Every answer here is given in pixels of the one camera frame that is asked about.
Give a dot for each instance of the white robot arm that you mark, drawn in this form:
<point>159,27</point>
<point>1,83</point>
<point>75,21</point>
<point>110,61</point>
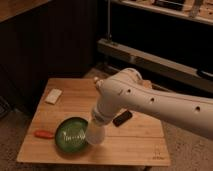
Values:
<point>123,91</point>

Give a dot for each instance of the green ceramic bowl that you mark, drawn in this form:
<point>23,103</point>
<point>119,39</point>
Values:
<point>70,135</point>

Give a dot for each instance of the white squeeze bottle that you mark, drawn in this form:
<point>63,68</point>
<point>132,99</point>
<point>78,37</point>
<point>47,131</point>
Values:
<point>96,81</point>

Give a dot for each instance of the black rectangular block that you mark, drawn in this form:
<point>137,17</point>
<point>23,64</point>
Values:
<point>119,120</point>

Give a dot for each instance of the white sponge block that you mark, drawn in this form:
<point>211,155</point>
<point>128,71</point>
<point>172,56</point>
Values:
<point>53,96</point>

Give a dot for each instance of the wooden table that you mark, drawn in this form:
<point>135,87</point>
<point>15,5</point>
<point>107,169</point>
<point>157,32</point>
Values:
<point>139,141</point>

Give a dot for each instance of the orange carrot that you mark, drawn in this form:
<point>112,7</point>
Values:
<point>43,134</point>

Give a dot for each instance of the metal vertical pole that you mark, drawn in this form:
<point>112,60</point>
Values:
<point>108,20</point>

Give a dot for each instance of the wooden shelf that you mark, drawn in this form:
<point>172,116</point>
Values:
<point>193,10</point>

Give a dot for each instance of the grey metal rail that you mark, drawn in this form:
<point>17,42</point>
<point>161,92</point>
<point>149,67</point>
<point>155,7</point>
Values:
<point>164,67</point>

